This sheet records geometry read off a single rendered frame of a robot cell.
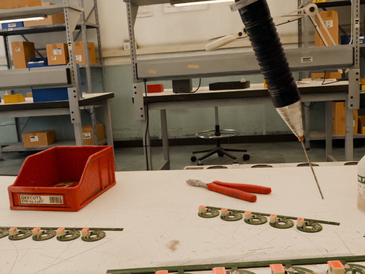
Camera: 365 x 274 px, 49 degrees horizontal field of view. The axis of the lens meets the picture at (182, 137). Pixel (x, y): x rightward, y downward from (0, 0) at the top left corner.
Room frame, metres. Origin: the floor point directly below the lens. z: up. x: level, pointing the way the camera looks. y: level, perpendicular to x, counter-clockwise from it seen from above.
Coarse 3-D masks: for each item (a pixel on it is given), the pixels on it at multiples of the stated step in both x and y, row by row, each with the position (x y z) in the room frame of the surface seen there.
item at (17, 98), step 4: (4, 96) 2.77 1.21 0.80; (8, 96) 2.77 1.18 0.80; (12, 96) 2.77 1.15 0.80; (16, 96) 2.76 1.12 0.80; (20, 96) 2.82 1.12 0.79; (4, 100) 2.77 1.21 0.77; (8, 100) 2.77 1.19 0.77; (12, 100) 2.77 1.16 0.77; (16, 100) 2.76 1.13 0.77; (20, 100) 2.81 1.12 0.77; (24, 100) 2.87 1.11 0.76
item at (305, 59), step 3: (357, 18) 2.34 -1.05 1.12; (357, 21) 2.34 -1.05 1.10; (357, 24) 2.34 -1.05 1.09; (357, 27) 2.34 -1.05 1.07; (306, 57) 2.35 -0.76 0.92; (309, 57) 2.35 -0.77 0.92; (303, 60) 2.36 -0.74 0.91; (306, 60) 2.35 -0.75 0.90; (309, 60) 2.35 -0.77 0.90; (189, 66) 2.47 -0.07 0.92; (192, 66) 2.46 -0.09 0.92; (195, 66) 2.46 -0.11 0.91; (198, 66) 2.46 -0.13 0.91; (150, 72) 2.51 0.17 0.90; (153, 72) 2.50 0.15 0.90
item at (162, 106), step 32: (128, 0) 2.55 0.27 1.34; (160, 0) 2.61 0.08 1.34; (192, 0) 2.65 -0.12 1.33; (160, 96) 2.53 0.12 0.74; (192, 96) 2.50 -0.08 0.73; (224, 96) 2.46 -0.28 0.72; (256, 96) 2.47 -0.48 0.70; (320, 96) 2.40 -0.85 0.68; (352, 128) 2.37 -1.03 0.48; (352, 160) 2.37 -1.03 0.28
